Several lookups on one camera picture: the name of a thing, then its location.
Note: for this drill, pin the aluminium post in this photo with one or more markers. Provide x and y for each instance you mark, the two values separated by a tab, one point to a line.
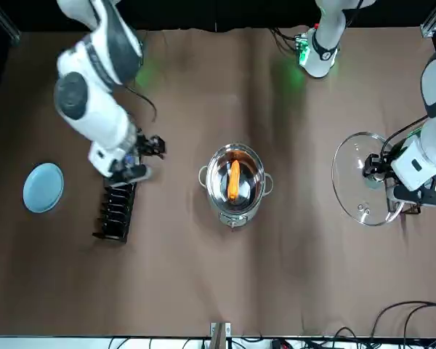
219	336

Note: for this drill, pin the glass pot lid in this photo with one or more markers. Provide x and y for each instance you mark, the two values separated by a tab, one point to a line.
349	189

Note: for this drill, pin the black dish rack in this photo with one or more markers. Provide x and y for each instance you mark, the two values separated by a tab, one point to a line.
114	214

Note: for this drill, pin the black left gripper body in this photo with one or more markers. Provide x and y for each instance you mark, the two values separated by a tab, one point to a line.
388	161

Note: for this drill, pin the light blue plate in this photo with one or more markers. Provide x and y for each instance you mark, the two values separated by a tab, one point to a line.
43	187

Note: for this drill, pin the pale green cooking pot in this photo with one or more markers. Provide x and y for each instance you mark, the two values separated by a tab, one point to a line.
254	203

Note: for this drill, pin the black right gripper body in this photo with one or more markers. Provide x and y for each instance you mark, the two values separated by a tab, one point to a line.
141	146

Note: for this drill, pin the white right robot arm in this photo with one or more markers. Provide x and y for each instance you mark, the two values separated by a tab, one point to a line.
94	120

